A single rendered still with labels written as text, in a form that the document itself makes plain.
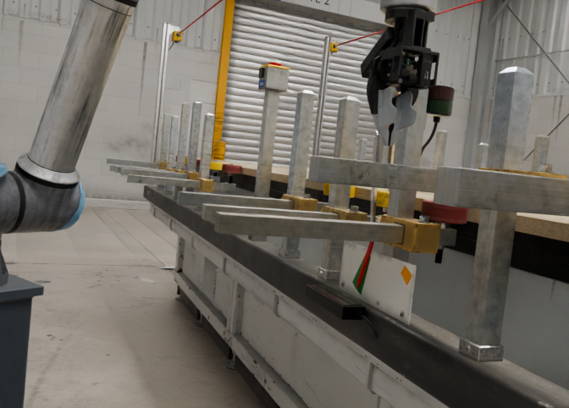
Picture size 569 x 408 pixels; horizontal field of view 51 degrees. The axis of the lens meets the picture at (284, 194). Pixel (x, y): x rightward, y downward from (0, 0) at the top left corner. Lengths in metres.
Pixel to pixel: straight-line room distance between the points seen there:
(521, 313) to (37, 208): 1.08
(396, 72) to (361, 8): 9.06
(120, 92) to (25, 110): 1.27
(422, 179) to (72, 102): 0.93
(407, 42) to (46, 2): 8.10
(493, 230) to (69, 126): 0.99
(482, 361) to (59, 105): 1.05
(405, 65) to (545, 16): 10.14
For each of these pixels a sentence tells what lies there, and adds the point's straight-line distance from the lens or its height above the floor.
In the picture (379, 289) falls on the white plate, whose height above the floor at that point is 0.74.
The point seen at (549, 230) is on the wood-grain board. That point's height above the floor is 0.89.
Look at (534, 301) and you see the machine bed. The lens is 1.13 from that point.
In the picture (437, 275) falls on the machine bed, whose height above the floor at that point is 0.74.
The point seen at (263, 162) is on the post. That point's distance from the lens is 1.76.
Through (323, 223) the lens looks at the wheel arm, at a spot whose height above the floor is 0.86.
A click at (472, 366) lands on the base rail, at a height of 0.70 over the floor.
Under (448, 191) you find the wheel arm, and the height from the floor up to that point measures 0.94.
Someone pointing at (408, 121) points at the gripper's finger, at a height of 1.03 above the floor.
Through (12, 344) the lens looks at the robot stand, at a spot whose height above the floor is 0.47.
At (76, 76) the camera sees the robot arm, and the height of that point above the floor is 1.09.
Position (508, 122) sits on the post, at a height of 1.04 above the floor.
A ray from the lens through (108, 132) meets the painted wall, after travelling 8.81.
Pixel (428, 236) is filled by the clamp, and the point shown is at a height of 0.85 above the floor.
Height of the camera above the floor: 0.95
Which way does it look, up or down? 3 degrees down
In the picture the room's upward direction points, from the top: 6 degrees clockwise
